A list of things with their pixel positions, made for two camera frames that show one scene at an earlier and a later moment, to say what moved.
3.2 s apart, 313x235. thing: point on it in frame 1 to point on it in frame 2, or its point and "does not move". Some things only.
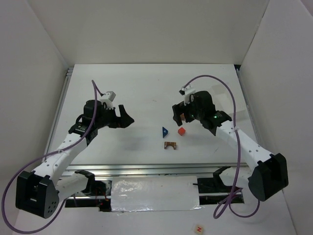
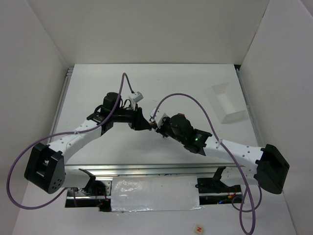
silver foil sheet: (157, 193) does not move
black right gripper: (183, 110) to (162, 127)
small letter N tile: (198, 229) does not move
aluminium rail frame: (225, 169) does not move
